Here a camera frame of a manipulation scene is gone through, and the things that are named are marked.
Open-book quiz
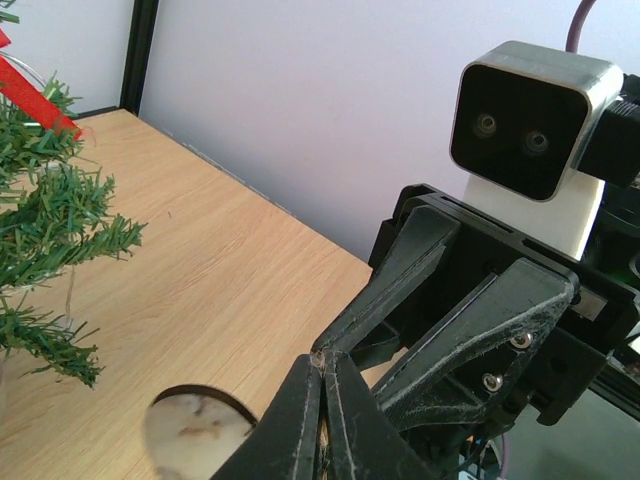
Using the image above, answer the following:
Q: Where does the wooden tree stump base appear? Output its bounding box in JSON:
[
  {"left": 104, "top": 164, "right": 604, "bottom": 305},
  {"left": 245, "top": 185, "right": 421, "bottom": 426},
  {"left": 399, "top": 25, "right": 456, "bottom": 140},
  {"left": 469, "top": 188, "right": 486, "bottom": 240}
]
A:
[{"left": 0, "top": 354, "right": 8, "bottom": 425}]

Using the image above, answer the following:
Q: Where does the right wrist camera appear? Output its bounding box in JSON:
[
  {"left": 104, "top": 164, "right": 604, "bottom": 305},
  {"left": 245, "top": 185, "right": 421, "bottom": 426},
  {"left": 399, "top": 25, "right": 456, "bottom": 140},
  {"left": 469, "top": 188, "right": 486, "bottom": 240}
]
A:
[{"left": 450, "top": 41, "right": 639, "bottom": 259}]

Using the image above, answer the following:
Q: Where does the wooden heart ornament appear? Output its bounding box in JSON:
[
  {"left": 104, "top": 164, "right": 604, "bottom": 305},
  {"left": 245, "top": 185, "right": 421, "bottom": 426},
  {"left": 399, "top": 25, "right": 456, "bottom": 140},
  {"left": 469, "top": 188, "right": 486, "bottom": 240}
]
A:
[{"left": 142, "top": 384, "right": 258, "bottom": 479}]

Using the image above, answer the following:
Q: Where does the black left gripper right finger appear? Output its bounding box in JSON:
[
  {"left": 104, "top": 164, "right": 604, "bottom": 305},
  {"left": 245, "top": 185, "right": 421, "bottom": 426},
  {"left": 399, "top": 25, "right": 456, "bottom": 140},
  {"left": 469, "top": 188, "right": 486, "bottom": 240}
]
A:
[{"left": 324, "top": 353, "right": 439, "bottom": 480}]

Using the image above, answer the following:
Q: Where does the small green christmas tree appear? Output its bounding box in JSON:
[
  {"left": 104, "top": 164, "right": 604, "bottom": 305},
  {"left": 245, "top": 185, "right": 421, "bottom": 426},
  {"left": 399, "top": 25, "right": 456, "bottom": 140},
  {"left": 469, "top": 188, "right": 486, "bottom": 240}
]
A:
[{"left": 0, "top": 0, "right": 149, "bottom": 390}]

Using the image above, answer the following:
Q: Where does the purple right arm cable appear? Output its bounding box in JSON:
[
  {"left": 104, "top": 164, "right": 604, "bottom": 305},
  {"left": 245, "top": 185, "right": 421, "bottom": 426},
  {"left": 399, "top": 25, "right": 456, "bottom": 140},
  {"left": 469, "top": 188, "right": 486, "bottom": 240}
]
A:
[{"left": 564, "top": 0, "right": 596, "bottom": 51}]

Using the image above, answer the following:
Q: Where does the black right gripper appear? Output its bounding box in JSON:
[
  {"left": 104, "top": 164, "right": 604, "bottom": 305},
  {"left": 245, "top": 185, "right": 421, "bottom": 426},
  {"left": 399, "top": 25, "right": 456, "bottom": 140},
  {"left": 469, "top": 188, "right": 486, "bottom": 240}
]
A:
[{"left": 312, "top": 185, "right": 639, "bottom": 449}]

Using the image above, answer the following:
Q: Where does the red ribbon bow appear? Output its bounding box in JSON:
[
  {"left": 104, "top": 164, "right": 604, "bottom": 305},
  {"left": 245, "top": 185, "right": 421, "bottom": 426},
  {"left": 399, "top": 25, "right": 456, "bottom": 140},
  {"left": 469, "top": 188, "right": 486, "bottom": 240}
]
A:
[{"left": 1, "top": 57, "right": 83, "bottom": 140}]

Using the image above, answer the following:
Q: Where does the clear fairy light string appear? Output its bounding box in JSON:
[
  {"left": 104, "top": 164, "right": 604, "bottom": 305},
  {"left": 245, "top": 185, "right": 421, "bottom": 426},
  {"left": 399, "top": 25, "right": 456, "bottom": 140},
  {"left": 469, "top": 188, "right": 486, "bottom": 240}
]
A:
[{"left": 0, "top": 54, "right": 81, "bottom": 341}]

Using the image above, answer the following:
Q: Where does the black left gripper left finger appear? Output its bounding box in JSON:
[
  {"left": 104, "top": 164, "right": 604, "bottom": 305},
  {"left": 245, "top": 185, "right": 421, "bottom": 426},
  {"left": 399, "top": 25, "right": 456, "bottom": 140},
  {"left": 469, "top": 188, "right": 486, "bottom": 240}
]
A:
[{"left": 212, "top": 354, "right": 324, "bottom": 480}]

